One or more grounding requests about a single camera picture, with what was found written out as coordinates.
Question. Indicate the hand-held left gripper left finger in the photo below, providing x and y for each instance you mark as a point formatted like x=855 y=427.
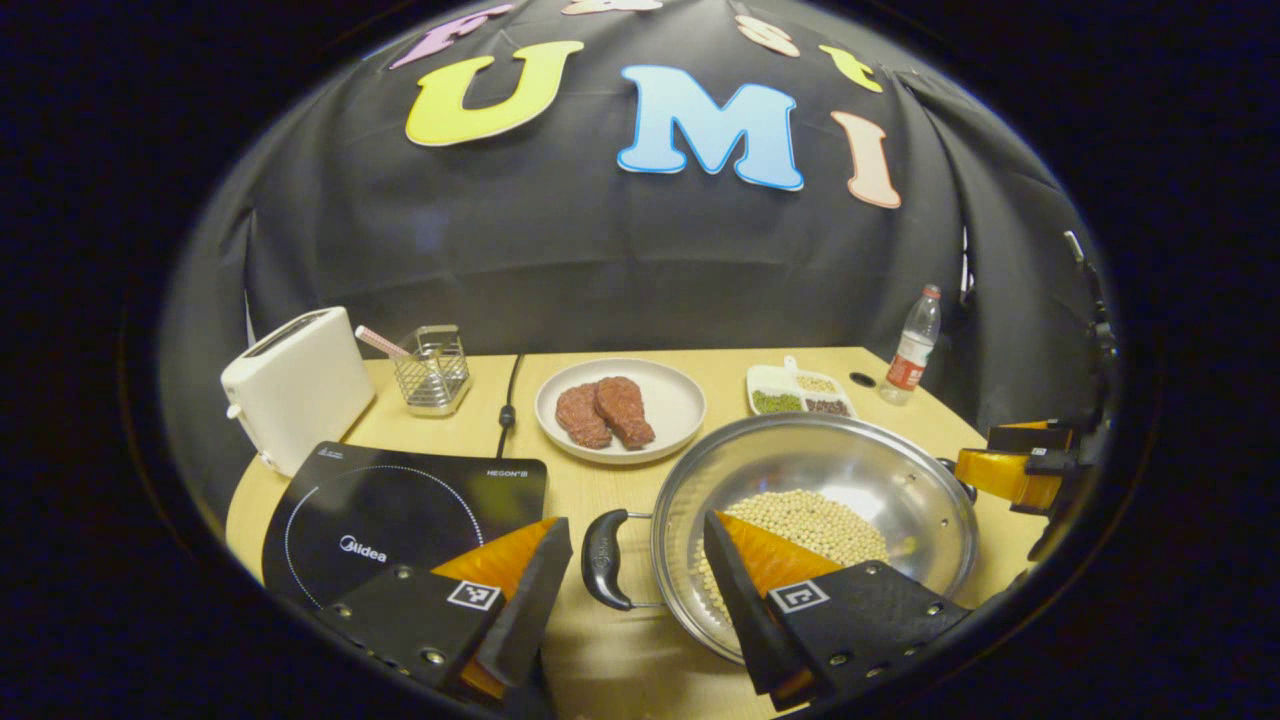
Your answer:
x=535 y=600

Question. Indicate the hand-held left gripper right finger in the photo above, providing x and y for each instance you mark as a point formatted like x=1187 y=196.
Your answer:
x=745 y=620

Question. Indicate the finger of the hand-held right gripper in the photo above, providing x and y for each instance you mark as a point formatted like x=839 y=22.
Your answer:
x=1030 y=437
x=1010 y=478

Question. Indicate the black induction cooktop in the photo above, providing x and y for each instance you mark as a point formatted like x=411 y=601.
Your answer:
x=400 y=500

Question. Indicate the pile of soybeans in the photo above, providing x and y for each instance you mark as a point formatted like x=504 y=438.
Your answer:
x=810 y=520

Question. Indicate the clear bottle with red label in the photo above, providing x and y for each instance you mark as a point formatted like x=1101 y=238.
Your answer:
x=912 y=360

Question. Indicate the black table grommet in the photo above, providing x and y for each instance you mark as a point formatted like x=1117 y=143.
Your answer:
x=862 y=380

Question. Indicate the brown meat piece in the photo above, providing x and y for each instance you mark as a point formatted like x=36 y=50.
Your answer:
x=580 y=415
x=625 y=410

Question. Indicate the white round plate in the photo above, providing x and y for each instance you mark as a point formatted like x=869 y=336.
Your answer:
x=675 y=400

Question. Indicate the white divided bean dish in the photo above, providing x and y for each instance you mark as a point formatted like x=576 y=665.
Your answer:
x=775 y=385

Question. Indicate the pink striped straw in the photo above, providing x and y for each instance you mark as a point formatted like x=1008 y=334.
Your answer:
x=378 y=341

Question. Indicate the white toaster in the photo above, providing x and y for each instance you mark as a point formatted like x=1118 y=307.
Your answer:
x=300 y=390

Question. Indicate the black backdrop cloth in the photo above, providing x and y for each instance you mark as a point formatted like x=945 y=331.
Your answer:
x=600 y=250

